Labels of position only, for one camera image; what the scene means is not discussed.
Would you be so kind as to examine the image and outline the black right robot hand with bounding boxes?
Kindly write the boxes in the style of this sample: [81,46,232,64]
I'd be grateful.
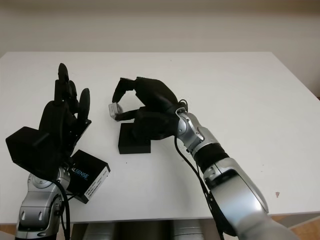
[111,76,185,122]

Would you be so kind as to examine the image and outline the black box base with insert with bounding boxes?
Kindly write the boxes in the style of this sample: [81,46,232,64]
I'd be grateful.
[116,122,152,155]

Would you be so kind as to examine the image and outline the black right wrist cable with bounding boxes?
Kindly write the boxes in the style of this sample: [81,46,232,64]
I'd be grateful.
[173,99,227,240]

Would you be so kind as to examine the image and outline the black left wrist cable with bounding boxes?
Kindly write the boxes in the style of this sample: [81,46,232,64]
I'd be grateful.
[52,178,72,240]

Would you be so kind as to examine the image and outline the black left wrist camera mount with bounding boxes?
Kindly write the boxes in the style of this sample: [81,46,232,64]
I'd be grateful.
[5,126,63,176]

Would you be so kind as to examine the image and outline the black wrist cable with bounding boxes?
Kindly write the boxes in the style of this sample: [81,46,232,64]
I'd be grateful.
[52,178,72,240]
[173,99,227,240]

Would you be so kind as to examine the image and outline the silver right robot leg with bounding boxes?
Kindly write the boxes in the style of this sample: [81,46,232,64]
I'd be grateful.
[172,219,205,240]

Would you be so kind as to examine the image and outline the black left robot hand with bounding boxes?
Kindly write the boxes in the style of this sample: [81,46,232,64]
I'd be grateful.
[38,62,92,165]

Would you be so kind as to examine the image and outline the black RealSense box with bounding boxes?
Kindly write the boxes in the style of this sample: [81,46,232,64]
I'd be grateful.
[66,149,111,205]

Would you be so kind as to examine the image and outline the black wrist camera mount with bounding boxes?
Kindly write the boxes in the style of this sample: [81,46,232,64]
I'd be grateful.
[131,106,181,144]
[5,126,63,176]

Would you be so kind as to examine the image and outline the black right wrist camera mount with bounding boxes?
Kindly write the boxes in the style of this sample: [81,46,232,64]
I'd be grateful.
[131,106,181,144]

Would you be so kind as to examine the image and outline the small silver black camera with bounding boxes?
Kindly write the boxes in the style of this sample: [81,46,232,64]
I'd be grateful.
[108,102,125,121]

